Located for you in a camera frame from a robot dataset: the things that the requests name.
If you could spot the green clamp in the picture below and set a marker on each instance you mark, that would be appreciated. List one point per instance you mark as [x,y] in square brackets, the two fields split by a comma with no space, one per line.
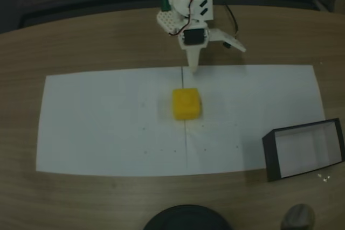
[165,1]

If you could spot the yellow cube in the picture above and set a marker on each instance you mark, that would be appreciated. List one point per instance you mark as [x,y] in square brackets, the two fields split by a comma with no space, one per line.
[186,104]

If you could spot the grey round knob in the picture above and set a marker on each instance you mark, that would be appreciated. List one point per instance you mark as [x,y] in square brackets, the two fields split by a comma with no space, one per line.
[297,217]

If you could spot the white paper sheet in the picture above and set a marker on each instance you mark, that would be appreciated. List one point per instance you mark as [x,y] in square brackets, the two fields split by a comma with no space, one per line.
[107,125]
[242,98]

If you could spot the dark brown open box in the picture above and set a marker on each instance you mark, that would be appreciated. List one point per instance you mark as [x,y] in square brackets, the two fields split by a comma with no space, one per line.
[270,157]

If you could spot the black round object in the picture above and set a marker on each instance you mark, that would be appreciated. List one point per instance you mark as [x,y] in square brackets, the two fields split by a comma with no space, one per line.
[186,219]

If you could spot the small white crumbs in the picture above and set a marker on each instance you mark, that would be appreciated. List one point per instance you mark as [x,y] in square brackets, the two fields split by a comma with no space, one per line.
[325,178]

